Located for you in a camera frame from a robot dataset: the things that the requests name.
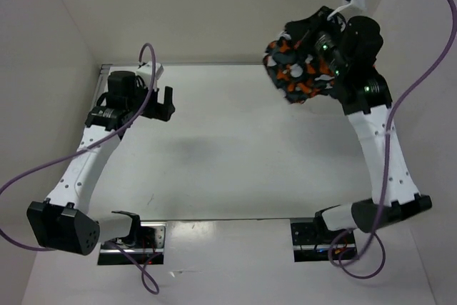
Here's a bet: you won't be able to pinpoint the orange camouflage shorts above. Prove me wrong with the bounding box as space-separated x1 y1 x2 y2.
262 6 346 104

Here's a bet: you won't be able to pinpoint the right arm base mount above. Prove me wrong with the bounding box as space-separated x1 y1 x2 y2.
290 218 357 262

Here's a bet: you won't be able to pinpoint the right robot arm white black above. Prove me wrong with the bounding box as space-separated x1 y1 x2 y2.
313 16 432 243

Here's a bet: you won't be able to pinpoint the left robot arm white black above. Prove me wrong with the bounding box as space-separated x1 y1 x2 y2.
26 64 175 256

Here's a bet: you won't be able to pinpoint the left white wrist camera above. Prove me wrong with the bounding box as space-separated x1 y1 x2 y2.
136 62 164 80

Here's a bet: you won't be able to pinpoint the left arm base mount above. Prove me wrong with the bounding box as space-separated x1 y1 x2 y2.
97 221 166 266

